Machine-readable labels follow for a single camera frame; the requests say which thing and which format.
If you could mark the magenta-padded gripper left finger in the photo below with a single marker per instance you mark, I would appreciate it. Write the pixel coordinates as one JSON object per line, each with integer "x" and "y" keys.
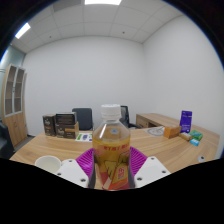
{"x": 71, "y": 171}

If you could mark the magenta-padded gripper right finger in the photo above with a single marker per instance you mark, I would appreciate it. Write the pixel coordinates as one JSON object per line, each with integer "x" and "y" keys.
{"x": 151, "y": 170}

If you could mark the yellow drink bottle white cap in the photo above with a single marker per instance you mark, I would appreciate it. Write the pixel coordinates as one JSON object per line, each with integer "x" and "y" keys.
{"x": 111, "y": 150}

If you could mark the green mug with red print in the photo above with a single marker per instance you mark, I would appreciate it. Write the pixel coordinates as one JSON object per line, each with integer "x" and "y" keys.
{"x": 47, "y": 163}

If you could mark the white printed leaflet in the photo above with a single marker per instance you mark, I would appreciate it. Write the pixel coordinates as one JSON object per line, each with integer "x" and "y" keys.
{"x": 84, "y": 137}

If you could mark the orange cardboard box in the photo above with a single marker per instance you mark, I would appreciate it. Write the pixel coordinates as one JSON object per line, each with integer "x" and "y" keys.
{"x": 171, "y": 132}

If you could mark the large dark brown carton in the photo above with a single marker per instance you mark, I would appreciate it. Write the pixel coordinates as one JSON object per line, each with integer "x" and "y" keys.
{"x": 66, "y": 126}

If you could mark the yellowish flat small box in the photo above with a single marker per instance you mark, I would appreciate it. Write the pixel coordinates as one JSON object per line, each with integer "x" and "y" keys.
{"x": 185, "y": 136}

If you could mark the wooden side desk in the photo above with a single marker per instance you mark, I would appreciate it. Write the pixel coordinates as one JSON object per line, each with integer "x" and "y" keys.
{"x": 153, "y": 119}

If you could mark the light blue small box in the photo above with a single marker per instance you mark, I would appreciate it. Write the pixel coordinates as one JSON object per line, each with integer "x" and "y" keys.
{"x": 194, "y": 142}

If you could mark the small dark brown carton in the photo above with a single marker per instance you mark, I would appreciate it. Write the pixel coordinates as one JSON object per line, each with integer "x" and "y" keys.
{"x": 49, "y": 125}

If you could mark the green small box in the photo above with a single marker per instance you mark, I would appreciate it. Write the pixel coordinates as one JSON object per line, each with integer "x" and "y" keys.
{"x": 196, "y": 134}

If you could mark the upright purple box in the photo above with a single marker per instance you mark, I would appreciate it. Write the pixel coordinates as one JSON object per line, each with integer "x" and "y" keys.
{"x": 186, "y": 121}

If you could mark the wooden shelf cabinet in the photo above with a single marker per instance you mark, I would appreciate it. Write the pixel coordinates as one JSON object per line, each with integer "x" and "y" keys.
{"x": 16, "y": 128}

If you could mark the rectangular ceiling light panel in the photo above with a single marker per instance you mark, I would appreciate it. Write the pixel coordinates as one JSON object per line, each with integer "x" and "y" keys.
{"x": 22, "y": 30}
{"x": 102, "y": 2}

